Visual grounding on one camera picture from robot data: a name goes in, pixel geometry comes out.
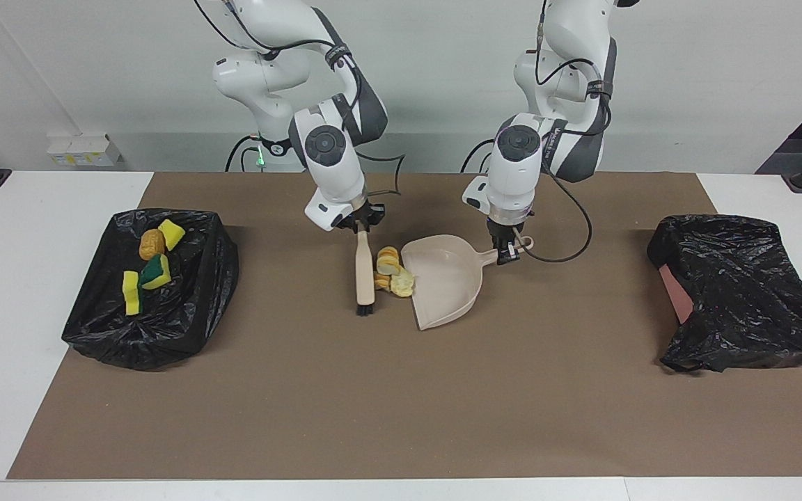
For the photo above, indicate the black bag over pink box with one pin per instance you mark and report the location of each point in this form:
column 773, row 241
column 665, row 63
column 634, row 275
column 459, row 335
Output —
column 742, row 292

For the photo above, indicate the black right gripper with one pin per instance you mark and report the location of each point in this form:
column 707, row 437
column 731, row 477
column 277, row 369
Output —
column 363, row 219

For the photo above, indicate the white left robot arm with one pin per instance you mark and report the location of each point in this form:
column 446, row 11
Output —
column 516, row 167

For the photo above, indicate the yellow sponge piece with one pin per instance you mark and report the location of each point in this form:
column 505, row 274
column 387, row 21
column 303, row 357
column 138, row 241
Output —
column 171, row 234
column 132, row 293
column 157, row 273

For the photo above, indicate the brown bread roll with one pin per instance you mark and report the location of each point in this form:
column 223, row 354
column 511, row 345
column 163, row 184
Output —
column 152, row 243

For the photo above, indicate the beige plastic dustpan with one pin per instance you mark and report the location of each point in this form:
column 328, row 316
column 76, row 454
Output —
column 443, row 285

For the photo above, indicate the beige hand brush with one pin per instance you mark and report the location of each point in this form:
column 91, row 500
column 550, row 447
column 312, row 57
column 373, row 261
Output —
column 365, row 271

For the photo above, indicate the pink box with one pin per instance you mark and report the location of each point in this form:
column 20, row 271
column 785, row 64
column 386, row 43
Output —
column 676, row 296

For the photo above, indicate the brown table mat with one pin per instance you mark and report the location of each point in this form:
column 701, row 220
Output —
column 373, row 431

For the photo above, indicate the golden croissant piece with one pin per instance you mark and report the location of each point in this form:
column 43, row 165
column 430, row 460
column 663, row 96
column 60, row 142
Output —
column 387, row 261

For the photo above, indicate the pale bread piece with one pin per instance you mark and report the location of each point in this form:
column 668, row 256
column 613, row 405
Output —
column 403, row 283

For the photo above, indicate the black trash bag bin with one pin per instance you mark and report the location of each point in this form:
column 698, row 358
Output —
column 185, row 313

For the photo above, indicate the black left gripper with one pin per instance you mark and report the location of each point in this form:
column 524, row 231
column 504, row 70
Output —
column 507, row 231

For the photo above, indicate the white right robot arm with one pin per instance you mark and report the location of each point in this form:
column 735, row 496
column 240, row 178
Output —
column 331, row 167

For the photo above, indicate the white wall power box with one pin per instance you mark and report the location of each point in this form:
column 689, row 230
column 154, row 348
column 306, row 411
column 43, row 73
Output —
column 84, row 151

